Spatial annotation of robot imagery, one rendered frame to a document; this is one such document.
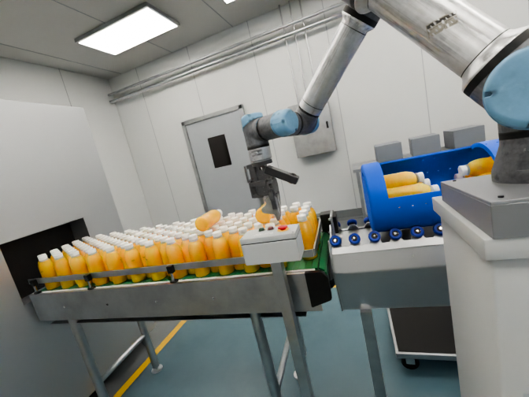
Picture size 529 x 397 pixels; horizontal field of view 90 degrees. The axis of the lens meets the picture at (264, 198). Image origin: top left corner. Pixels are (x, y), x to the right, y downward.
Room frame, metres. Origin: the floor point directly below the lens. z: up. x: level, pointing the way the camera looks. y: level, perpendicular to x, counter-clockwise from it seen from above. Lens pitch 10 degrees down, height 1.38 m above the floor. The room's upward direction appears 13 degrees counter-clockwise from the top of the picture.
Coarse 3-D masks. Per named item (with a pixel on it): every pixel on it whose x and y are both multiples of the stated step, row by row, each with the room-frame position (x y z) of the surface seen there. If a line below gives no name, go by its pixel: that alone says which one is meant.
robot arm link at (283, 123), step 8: (280, 112) 0.78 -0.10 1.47; (288, 112) 0.78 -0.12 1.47; (264, 120) 0.82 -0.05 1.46; (272, 120) 0.79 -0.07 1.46; (280, 120) 0.77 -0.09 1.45; (288, 120) 0.78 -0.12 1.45; (296, 120) 0.80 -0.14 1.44; (264, 128) 0.82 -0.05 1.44; (272, 128) 0.79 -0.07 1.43; (280, 128) 0.78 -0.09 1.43; (288, 128) 0.77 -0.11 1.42; (296, 128) 0.80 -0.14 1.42; (264, 136) 0.83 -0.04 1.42; (272, 136) 0.82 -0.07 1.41; (280, 136) 0.81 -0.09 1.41
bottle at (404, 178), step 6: (390, 174) 1.04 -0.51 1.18; (396, 174) 1.03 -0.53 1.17; (402, 174) 1.01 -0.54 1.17; (408, 174) 1.01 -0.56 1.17; (414, 174) 1.00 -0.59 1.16; (390, 180) 1.02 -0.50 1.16; (396, 180) 1.01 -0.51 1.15; (402, 180) 1.00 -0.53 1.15; (408, 180) 1.00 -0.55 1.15; (414, 180) 1.00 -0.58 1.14; (390, 186) 1.02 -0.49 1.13; (396, 186) 1.01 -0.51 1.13
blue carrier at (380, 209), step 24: (480, 144) 0.94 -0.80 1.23; (384, 168) 1.13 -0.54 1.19; (408, 168) 1.12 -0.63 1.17; (432, 168) 1.11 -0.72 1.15; (456, 168) 1.09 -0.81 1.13; (384, 192) 0.93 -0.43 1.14; (432, 192) 0.88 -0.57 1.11; (384, 216) 0.94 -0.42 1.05; (408, 216) 0.92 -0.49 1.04; (432, 216) 0.90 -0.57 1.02
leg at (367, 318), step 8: (360, 312) 1.02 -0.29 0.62; (368, 312) 1.01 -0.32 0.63; (368, 320) 1.01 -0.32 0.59; (368, 328) 1.01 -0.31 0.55; (368, 336) 1.01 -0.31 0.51; (368, 344) 1.02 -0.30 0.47; (376, 344) 1.01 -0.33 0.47; (368, 352) 1.02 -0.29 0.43; (376, 352) 1.01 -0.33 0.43; (368, 360) 1.02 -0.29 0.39; (376, 360) 1.01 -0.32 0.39; (376, 368) 1.01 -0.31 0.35; (376, 376) 1.01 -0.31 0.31; (376, 384) 1.02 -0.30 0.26; (376, 392) 1.02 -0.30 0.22; (384, 392) 1.01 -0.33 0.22
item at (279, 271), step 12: (276, 264) 0.89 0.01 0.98; (276, 276) 0.89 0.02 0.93; (276, 288) 0.89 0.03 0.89; (288, 288) 0.91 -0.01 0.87; (288, 300) 0.88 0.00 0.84; (288, 312) 0.89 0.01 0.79; (288, 324) 0.89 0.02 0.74; (288, 336) 0.89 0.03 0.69; (300, 336) 0.92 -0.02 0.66; (300, 348) 0.89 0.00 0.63; (300, 360) 0.89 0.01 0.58; (300, 372) 0.89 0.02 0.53; (300, 384) 0.89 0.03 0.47; (312, 396) 0.89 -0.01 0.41
